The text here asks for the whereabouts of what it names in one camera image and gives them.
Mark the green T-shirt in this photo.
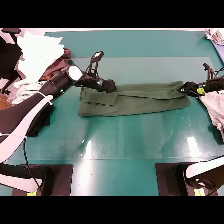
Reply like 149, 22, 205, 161
78, 80, 192, 118

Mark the white garment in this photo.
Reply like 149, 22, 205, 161
198, 91, 224, 142
14, 31, 66, 82

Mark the black cable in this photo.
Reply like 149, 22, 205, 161
21, 137, 44, 196

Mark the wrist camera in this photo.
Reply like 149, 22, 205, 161
202, 62, 218, 83
86, 50, 105, 80

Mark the light grey garment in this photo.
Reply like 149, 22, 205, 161
12, 79, 46, 105

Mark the maroon garment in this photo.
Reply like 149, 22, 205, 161
39, 48, 73, 82

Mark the black garment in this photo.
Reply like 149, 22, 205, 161
25, 102, 55, 138
0, 34, 23, 92

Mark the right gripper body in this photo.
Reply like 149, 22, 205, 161
177, 81, 202, 98

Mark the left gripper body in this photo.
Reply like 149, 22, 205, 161
94, 78, 118, 94

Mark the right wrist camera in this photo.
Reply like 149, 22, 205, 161
202, 62, 218, 83

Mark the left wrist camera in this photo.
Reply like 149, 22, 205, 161
86, 50, 105, 80

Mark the heap of clothes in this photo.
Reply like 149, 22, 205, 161
204, 28, 224, 46

